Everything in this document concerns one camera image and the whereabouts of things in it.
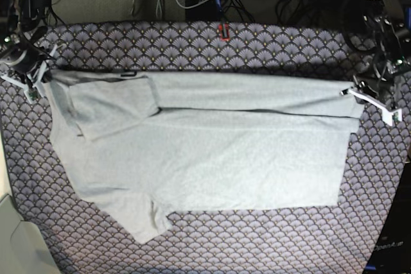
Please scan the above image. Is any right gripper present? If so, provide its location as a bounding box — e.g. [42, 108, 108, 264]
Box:
[1, 35, 53, 75]

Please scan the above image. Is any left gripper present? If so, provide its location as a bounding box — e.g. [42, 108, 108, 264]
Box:
[353, 54, 410, 101]

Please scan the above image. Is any grey T-shirt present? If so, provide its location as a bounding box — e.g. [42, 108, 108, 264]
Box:
[45, 71, 364, 243]

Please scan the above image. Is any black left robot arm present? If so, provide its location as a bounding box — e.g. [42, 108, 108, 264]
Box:
[340, 0, 410, 103]

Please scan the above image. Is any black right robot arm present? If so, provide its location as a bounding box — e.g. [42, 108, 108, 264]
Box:
[1, 0, 51, 82]

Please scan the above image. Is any red black clamp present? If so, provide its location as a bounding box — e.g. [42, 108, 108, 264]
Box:
[218, 22, 230, 42]

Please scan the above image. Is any fan-patterned table cloth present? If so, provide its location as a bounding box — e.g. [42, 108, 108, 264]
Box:
[1, 22, 410, 273]

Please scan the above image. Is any black adapter box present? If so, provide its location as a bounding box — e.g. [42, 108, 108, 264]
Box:
[185, 0, 220, 22]

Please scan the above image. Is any grey plastic bin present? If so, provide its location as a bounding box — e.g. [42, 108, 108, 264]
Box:
[1, 194, 60, 273]

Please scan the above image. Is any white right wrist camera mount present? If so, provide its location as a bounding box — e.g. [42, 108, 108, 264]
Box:
[1, 44, 60, 104]

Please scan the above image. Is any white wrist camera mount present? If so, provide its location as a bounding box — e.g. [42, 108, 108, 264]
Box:
[340, 88, 403, 126]
[1, 44, 60, 104]

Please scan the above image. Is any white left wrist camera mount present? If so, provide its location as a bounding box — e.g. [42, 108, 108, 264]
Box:
[340, 88, 403, 126]

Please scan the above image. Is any black OpenArm base plate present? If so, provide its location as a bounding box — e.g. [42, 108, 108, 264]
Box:
[363, 163, 410, 273]

